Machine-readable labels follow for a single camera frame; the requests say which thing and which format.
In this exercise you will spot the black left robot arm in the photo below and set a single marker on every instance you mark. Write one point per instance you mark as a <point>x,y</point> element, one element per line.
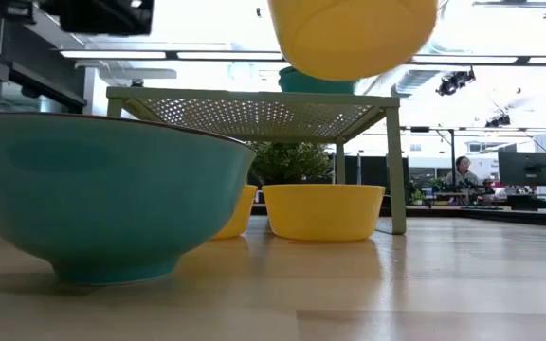
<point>97,16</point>

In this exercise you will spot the potted green plant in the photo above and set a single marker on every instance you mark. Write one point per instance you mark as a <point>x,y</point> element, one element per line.
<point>289,163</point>

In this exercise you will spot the green perforated metal shelf rack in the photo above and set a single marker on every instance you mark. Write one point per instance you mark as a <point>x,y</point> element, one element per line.
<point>254,113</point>

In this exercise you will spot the black room partition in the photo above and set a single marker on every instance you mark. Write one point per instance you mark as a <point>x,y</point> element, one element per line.
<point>368,170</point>

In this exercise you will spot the person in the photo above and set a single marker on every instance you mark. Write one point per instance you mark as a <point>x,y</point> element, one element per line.
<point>462,173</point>
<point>488,184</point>

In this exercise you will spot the long ceiling light strip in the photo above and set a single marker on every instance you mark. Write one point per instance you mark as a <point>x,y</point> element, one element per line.
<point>112,54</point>

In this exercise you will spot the black computer monitor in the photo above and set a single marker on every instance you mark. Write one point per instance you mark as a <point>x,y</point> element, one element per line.
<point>528,168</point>

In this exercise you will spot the black ceiling-hung camera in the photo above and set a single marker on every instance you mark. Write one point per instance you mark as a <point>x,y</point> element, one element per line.
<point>498,121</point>
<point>453,83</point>

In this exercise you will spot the black aluminium table frame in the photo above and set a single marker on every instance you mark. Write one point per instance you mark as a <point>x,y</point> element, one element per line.
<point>491,215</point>

